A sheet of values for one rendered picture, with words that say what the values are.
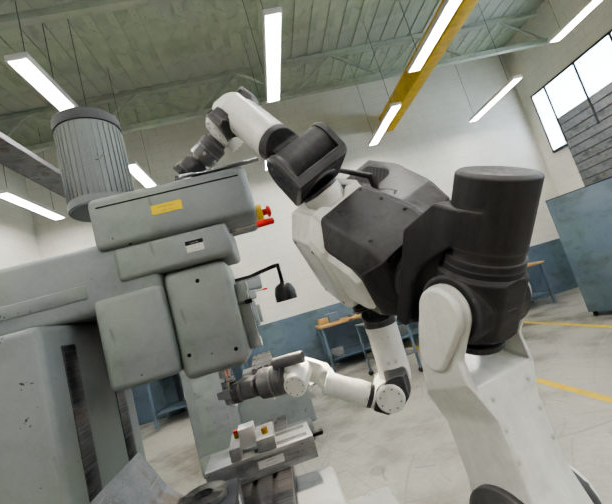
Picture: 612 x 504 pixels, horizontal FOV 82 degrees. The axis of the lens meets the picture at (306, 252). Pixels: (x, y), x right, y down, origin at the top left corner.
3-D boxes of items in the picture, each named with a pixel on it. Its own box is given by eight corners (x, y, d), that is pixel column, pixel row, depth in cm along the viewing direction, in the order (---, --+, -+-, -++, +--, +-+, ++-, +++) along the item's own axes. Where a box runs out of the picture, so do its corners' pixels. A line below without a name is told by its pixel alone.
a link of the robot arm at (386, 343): (415, 388, 105) (393, 316, 106) (423, 407, 92) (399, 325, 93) (377, 397, 107) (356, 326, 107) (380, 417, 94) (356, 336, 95)
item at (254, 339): (263, 344, 114) (246, 281, 117) (262, 345, 110) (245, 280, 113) (250, 348, 113) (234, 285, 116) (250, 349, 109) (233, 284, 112)
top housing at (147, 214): (260, 231, 131) (249, 190, 133) (257, 211, 105) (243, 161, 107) (131, 264, 125) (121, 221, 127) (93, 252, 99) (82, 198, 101)
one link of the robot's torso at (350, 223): (498, 272, 80) (390, 232, 109) (466, 139, 62) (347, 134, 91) (408, 363, 73) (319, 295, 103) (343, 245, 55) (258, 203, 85)
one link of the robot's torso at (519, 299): (548, 263, 53) (478, 241, 62) (490, 284, 47) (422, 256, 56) (530, 337, 57) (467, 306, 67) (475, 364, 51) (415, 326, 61)
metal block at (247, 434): (257, 437, 121) (253, 420, 122) (257, 444, 115) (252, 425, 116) (242, 443, 120) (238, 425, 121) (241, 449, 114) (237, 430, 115)
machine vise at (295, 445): (311, 440, 128) (303, 410, 129) (318, 457, 113) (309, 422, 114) (215, 475, 121) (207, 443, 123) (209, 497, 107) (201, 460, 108)
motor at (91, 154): (147, 212, 125) (128, 131, 130) (123, 194, 106) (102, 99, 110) (89, 226, 123) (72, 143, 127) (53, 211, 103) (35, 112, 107)
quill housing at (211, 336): (255, 354, 121) (232, 265, 125) (250, 363, 101) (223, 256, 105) (199, 370, 119) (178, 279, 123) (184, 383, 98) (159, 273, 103)
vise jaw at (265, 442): (274, 432, 126) (272, 420, 127) (277, 447, 112) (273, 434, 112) (258, 437, 125) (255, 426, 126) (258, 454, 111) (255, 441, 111)
